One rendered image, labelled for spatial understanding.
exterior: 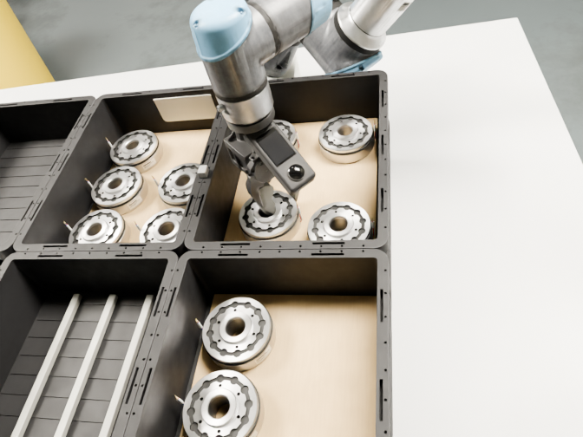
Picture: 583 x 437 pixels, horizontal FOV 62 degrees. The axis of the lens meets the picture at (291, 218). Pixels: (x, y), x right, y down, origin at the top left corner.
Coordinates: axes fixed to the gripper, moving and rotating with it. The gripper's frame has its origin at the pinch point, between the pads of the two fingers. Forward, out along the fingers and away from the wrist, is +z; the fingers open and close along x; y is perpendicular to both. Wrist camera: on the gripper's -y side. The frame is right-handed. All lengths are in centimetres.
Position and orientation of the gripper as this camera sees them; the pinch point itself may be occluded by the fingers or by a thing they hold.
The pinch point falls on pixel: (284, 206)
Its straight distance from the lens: 83.0
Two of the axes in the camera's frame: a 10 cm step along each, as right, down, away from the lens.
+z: 1.9, 6.2, 7.7
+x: -7.8, 5.7, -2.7
